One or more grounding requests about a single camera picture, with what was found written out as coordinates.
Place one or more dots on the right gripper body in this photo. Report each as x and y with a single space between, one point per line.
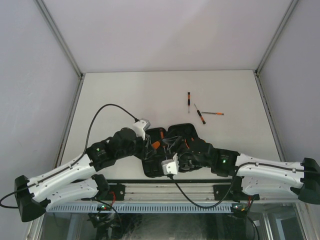
186 158

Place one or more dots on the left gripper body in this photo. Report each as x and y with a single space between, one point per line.
141 149

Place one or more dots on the black plastic tool case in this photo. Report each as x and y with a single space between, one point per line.
152 167

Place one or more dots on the thin precision screwdriver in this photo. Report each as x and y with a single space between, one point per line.
199 114

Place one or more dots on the small black precision screwdriver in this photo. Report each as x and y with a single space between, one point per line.
188 101

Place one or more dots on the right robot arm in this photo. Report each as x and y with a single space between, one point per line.
249 175

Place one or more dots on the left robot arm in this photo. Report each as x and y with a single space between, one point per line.
78 178

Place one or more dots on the small orange-tip precision screwdriver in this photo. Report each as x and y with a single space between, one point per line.
213 113

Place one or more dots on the aluminium frame rail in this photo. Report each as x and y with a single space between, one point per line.
197 192

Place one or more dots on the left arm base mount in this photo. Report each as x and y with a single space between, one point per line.
106 191

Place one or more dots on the grey slotted cable duct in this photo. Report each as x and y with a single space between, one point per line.
138 208

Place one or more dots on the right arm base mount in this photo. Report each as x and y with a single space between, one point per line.
235 194

